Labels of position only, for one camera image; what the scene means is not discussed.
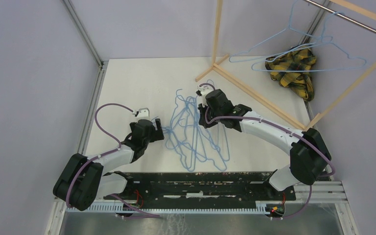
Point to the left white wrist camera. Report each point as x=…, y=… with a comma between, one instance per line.
x=142, y=113

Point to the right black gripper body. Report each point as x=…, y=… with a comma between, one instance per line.
x=213, y=115

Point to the pile of blue hangers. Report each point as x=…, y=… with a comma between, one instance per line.
x=191, y=142

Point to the wooden clothes rack frame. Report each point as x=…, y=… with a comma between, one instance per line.
x=260, y=98

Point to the blue wire hanger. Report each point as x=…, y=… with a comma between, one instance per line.
x=322, y=40
x=299, y=30

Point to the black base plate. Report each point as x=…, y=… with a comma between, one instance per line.
x=203, y=192

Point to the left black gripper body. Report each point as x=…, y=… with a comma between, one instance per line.
x=154, y=135

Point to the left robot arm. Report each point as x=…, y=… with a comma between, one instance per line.
x=85, y=179

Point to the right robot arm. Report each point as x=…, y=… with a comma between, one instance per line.
x=308, y=154

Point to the yellow plaid shirt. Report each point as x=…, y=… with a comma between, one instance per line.
x=292, y=70

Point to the metal rack rod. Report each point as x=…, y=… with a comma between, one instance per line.
x=348, y=19

